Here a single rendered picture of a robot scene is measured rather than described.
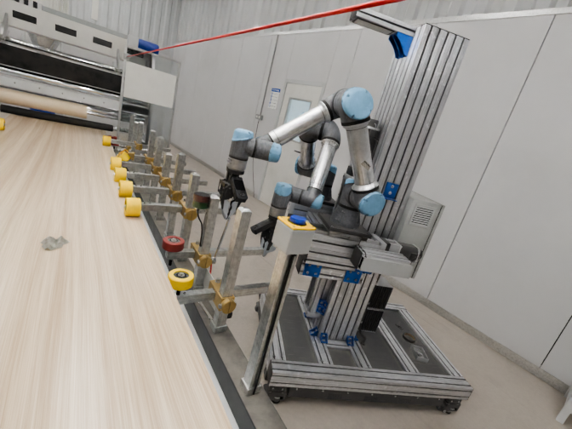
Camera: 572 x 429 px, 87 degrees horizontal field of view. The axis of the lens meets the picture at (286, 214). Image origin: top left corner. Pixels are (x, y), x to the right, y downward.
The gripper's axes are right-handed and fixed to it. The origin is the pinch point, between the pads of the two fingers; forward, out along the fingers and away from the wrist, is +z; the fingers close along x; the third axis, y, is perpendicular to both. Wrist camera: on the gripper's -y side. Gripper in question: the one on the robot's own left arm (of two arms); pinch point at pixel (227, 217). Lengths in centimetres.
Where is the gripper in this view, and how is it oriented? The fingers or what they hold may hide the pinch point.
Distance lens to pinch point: 124.8
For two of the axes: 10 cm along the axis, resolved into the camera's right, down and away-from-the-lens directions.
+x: -8.2, -0.4, -5.7
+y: -5.1, -4.1, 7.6
